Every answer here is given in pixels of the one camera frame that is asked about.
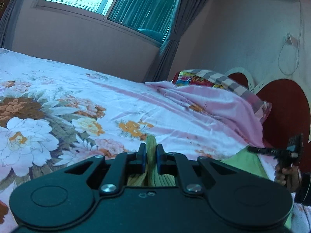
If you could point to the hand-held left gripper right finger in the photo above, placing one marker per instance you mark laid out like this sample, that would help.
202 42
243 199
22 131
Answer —
159 158

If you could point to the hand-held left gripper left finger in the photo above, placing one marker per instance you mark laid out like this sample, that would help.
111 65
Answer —
143 157

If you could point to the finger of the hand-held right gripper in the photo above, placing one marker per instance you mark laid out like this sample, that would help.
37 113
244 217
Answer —
295 145
263 151

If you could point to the green knit sweater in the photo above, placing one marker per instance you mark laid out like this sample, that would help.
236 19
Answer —
243 162

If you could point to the person's right hand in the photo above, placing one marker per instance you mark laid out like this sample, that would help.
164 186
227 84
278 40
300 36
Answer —
289 180

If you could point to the red heart-shaped headboard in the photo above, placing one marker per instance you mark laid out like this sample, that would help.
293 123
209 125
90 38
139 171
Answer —
281 102

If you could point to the pink blanket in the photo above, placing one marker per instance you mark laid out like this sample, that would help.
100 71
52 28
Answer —
218 111

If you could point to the striped floral pillow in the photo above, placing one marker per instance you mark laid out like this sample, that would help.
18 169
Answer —
206 77

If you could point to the bed with floral sheet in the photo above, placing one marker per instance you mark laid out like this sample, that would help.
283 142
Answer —
73 89

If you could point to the grey curtain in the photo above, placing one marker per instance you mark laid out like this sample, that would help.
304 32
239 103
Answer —
12 21
177 29

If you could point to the teal curtain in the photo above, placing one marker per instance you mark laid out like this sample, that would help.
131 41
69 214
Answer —
143 7

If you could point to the white wall socket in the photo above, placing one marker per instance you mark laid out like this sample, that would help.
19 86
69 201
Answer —
289 38

